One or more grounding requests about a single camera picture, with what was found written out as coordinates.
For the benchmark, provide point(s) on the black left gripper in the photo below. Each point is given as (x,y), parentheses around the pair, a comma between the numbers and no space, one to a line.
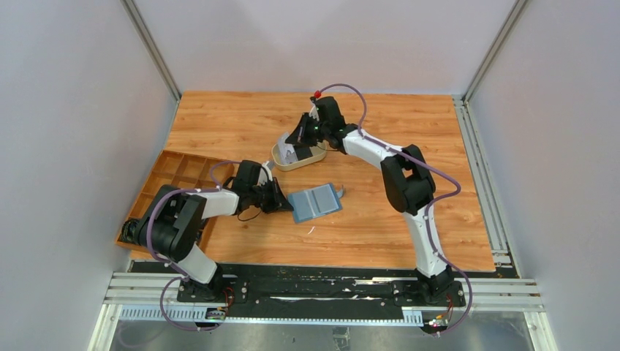
(270,196)

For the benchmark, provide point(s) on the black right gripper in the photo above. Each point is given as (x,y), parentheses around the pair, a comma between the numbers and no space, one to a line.
(303,132)

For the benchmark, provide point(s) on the cream oval plastic tray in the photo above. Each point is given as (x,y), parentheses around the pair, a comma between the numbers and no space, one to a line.
(319,153)

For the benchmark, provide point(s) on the blue leather card holder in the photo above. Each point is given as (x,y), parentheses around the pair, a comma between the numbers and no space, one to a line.
(316,202)

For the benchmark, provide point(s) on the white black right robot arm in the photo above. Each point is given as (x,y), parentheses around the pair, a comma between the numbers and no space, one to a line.
(408,183)

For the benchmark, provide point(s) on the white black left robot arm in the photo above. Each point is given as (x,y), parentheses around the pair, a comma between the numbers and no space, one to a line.
(170,227)

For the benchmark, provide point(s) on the black VIP card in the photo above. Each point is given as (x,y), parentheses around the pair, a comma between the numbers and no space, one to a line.
(303,152)

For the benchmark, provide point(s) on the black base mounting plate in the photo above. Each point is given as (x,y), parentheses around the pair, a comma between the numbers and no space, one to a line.
(320,282)

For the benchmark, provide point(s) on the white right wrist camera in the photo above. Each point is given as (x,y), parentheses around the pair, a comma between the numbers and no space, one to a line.
(313,113)

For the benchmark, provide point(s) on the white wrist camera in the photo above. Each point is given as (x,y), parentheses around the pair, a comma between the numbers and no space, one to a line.
(313,113)
(266,174)

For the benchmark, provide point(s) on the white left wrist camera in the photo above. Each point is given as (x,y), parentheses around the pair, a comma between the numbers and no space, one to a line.
(266,174)

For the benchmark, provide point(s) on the aluminium frame rail front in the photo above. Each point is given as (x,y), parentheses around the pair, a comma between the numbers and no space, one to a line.
(154,296)

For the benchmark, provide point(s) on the aluminium corner post left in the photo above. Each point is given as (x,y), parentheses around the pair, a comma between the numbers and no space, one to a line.
(136,18)

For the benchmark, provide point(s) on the aluminium corner post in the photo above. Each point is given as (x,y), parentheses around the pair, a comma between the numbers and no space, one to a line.
(136,18)
(472,119)

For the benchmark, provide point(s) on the aluminium corner post right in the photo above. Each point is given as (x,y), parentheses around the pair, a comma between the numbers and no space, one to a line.
(472,119)

